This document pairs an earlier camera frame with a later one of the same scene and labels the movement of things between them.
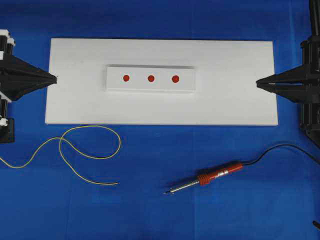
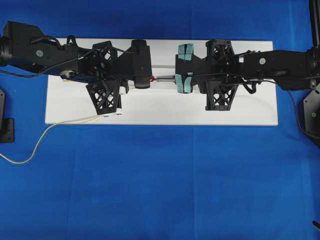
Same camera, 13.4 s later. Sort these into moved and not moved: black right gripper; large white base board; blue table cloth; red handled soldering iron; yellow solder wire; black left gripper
Moved: red handled soldering iron; black right gripper; black left gripper; yellow solder wire
Not moved: blue table cloth; large white base board
